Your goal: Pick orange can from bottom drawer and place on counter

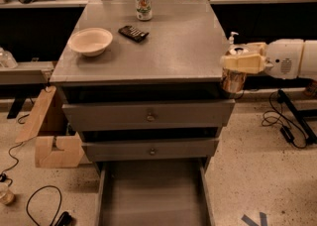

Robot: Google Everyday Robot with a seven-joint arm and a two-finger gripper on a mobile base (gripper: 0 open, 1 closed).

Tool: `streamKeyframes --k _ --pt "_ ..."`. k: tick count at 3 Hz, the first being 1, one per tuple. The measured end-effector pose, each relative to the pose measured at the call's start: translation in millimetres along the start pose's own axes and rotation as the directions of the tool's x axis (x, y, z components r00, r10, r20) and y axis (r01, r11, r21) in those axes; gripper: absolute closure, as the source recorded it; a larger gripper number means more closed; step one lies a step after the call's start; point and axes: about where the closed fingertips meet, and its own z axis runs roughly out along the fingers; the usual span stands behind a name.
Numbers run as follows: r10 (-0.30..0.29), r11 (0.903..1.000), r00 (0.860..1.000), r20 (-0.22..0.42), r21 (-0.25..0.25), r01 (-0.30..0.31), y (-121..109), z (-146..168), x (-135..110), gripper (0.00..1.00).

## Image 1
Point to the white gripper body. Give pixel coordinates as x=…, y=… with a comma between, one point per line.
x=283, y=57

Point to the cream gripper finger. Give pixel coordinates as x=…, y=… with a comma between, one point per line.
x=253, y=64
x=258, y=47

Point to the orange soda can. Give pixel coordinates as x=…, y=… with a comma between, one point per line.
x=233, y=78

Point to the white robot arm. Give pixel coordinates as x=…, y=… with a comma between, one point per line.
x=308, y=62

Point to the grey top drawer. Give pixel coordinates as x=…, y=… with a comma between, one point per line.
x=148, y=115

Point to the grey drawer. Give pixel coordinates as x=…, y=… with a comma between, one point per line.
x=148, y=115
x=154, y=193
x=150, y=149

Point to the grey middle drawer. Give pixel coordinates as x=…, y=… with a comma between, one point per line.
x=150, y=149

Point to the grey drawer cabinet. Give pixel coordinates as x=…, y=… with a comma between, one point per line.
x=179, y=60

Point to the white green tall can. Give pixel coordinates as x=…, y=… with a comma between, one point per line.
x=144, y=9

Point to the grey bottom drawer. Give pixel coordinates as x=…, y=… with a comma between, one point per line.
x=154, y=193

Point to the white pump bottle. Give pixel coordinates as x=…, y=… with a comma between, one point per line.
x=232, y=37

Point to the black table leg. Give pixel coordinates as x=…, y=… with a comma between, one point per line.
x=300, y=115

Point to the black snack bar packet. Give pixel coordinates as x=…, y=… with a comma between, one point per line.
x=133, y=33

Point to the white bowl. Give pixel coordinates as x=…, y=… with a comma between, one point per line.
x=90, y=42

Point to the wooden block stand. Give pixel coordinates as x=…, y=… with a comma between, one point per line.
x=47, y=125

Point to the clear plastic cup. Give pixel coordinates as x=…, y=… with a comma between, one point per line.
x=6, y=195

